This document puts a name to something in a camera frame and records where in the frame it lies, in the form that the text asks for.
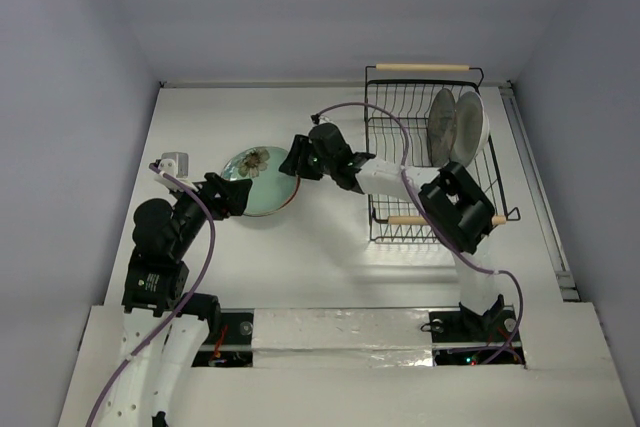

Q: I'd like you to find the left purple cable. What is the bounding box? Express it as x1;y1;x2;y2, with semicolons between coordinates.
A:
84;162;219;427

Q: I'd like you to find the purple cable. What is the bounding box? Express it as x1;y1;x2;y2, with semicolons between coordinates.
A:
309;102;523;365
84;162;219;427

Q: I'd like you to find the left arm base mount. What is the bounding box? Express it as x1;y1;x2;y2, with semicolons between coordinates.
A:
192;309;254;368

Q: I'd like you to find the white deep plate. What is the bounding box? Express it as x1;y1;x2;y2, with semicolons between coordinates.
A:
451;91;490;167

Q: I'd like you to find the black wire dish rack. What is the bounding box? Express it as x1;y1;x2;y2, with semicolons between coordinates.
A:
363;63;521;244

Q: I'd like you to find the light green flower plate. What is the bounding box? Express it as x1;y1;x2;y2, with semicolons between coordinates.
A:
221;146;292;186

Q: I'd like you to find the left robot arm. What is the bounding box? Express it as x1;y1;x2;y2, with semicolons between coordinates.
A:
114;165;253;426

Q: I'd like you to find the grey-green mottled plate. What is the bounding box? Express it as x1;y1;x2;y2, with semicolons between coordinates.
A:
427;88;457;167

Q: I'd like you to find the metal side rail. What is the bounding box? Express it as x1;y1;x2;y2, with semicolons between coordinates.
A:
499;83;582;303

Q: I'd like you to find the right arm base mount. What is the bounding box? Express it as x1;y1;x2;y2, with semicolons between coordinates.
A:
420;307;526;366

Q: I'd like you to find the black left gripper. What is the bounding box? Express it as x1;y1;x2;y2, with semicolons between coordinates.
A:
170;170;251;255

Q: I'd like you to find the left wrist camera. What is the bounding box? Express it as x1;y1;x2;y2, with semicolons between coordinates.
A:
151;151;189;183

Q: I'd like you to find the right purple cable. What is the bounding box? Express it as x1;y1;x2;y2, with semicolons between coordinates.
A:
309;102;523;365

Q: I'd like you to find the red and teal plate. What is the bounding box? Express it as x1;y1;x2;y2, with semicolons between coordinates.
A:
244;176;301;217

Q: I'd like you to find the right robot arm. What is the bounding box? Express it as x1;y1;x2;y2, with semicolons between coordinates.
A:
279;123;504;339

